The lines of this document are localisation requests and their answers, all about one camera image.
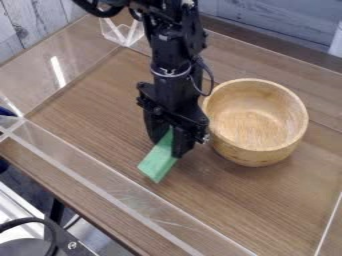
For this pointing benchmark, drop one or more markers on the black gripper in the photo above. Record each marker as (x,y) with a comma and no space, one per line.
(168,101)

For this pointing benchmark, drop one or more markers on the green wooden block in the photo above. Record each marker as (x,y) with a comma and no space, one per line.
(159,160)

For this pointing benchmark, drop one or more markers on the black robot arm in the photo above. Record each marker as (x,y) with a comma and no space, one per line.
(176,38)

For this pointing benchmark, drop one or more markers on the brown wooden bowl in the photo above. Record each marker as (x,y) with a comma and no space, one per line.
(258,121)

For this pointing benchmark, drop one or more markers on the black table leg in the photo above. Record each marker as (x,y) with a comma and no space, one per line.
(56,211)

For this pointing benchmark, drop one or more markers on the clear acrylic corner bracket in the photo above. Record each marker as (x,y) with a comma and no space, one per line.
(121,34)

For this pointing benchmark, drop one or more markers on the clear acrylic front wall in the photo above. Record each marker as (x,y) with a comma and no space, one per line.
(127,211)

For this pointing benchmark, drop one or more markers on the metal bracket with screw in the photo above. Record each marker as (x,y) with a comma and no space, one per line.
(71,247)

